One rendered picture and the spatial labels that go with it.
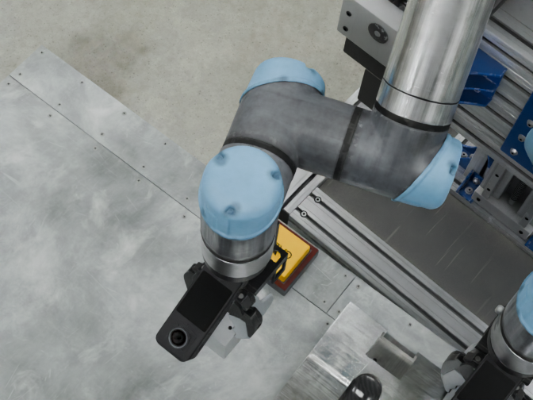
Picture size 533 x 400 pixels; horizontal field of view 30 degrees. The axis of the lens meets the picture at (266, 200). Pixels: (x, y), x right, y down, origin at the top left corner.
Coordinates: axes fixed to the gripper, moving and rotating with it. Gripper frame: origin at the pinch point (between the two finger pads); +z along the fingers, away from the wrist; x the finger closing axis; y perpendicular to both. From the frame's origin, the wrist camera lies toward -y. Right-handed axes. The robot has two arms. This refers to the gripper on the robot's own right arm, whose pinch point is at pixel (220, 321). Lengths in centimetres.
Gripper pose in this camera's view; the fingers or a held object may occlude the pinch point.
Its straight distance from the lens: 120.9
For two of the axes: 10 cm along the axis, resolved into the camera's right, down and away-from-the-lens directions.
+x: -7.9, -5.8, 2.2
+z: -0.6, 4.3, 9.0
